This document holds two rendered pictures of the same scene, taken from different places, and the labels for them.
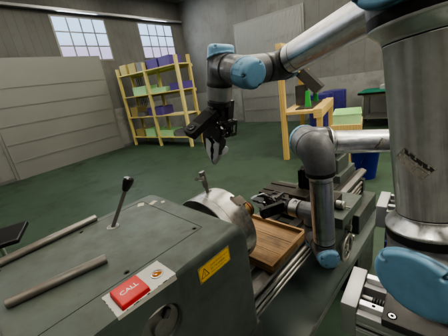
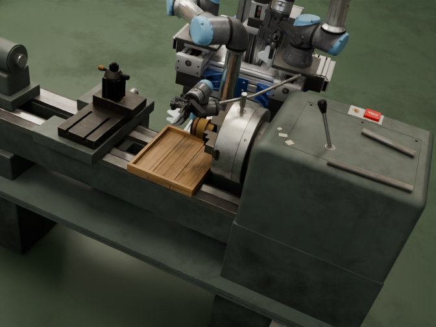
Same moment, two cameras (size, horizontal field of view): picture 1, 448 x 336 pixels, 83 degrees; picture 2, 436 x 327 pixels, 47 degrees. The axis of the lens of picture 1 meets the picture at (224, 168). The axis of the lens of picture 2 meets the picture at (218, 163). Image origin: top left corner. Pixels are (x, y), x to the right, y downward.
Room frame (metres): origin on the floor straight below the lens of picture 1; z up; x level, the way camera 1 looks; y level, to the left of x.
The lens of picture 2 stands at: (1.76, 1.46, 2.20)
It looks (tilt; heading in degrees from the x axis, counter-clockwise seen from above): 37 degrees down; 241
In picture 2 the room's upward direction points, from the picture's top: 11 degrees clockwise
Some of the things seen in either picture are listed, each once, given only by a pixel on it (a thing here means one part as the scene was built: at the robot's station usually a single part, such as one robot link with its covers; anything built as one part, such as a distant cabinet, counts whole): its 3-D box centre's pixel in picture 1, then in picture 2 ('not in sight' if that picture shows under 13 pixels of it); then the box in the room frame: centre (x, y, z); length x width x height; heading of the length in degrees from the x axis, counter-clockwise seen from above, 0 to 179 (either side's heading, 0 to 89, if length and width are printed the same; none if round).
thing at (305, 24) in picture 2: not in sight; (306, 29); (0.36, -0.41, 1.33); 0.13 x 0.12 x 0.14; 119
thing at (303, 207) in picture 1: (312, 213); (201, 91); (0.90, -0.33, 1.08); 0.11 x 0.08 x 0.09; 43
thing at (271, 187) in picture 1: (298, 195); (104, 115); (1.32, -0.40, 0.95); 0.43 x 0.18 x 0.04; 44
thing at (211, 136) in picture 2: not in sight; (212, 144); (1.01, 0.07, 1.09); 0.12 x 0.11 x 0.05; 44
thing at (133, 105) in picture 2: (306, 192); (118, 102); (1.25, -0.43, 1.00); 0.20 x 0.10 x 0.05; 134
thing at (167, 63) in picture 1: (159, 103); not in sight; (8.14, 1.68, 1.28); 2.77 x 0.75 x 2.56; 50
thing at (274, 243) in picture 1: (258, 237); (178, 157); (1.06, -0.12, 0.88); 0.36 x 0.30 x 0.04; 44
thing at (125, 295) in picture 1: (130, 292); (372, 115); (0.42, 0.23, 1.26); 0.06 x 0.06 x 0.02; 44
